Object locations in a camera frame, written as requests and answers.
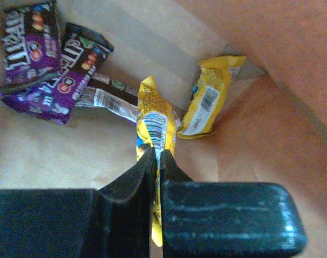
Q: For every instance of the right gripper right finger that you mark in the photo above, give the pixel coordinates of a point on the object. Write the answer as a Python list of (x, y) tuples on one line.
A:
[(231, 219)]

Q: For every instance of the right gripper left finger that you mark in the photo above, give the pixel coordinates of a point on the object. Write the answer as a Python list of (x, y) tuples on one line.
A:
[(114, 221)]

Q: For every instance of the red paper bag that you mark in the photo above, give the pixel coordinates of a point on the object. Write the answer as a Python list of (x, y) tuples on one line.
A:
[(262, 134)]

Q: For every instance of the purple candy packet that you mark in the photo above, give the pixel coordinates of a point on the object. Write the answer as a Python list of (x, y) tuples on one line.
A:
[(83, 52), (111, 94), (31, 42)]

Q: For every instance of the yellow snack packet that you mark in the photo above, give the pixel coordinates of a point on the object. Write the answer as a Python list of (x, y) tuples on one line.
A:
[(156, 127), (209, 94)]

